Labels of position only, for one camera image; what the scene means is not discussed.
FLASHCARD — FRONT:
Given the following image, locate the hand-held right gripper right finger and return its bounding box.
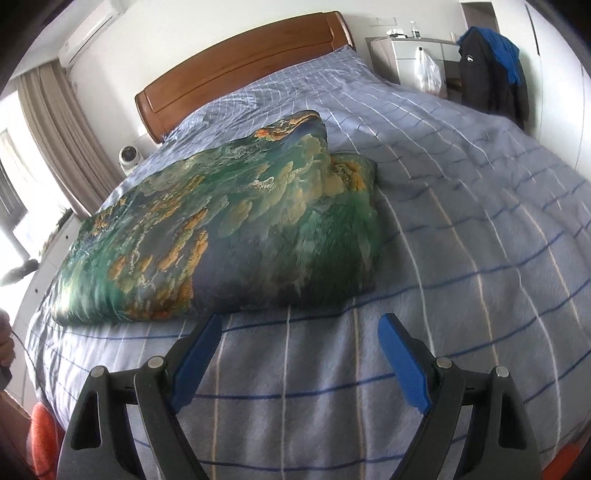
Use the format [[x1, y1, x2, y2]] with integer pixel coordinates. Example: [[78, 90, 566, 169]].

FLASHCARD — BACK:
[[378, 313, 541, 480]]

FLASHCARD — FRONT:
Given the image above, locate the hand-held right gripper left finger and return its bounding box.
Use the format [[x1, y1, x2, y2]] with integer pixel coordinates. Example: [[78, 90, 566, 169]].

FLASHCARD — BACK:
[[58, 314, 223, 480]]

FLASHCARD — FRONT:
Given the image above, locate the green patterned shirt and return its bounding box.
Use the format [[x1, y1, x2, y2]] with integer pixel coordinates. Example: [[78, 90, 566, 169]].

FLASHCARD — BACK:
[[53, 110, 384, 324]]

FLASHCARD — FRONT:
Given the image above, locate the person's left hand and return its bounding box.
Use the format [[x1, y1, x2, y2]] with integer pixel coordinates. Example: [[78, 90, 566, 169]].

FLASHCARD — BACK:
[[0, 308, 17, 381]]

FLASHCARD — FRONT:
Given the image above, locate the blue plaid bedspread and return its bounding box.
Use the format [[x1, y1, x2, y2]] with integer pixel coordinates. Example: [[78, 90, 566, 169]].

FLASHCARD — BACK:
[[25, 44, 591, 480]]

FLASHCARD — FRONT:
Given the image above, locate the white dresser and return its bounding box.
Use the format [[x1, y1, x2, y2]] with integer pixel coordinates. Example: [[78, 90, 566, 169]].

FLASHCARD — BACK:
[[367, 36, 462, 97], [9, 210, 84, 402]]

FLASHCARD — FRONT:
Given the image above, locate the dark clutter pile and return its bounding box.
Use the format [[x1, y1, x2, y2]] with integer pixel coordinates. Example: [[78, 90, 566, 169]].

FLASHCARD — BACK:
[[39, 208, 75, 257]]

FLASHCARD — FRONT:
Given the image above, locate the grey fuzzy object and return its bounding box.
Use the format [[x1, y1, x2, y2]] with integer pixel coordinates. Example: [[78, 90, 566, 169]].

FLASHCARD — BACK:
[[0, 258, 40, 288]]

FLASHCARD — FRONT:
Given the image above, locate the beige curtain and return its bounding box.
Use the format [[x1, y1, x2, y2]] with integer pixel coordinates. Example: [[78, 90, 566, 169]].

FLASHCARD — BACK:
[[18, 60, 123, 217]]

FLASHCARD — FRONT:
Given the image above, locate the white plastic bag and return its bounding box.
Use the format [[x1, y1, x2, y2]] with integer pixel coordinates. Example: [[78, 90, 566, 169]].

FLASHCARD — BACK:
[[413, 46, 443, 95]]

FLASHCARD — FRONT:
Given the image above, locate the black and blue jacket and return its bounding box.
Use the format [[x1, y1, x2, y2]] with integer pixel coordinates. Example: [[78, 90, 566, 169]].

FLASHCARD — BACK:
[[457, 26, 529, 130]]

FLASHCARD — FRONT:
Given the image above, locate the wooden headboard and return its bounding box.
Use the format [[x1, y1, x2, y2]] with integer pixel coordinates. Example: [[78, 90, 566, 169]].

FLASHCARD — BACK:
[[135, 11, 355, 145]]

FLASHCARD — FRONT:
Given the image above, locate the white wardrobe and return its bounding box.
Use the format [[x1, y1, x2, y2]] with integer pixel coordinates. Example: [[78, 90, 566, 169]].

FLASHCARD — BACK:
[[462, 0, 591, 171]]

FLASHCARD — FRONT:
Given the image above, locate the white air conditioner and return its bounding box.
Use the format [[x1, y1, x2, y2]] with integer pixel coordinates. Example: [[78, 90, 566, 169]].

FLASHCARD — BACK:
[[58, 2, 122, 70]]

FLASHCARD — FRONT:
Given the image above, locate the white security camera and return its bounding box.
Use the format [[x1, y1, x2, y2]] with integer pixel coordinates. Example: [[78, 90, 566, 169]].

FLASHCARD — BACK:
[[117, 144, 143, 175]]

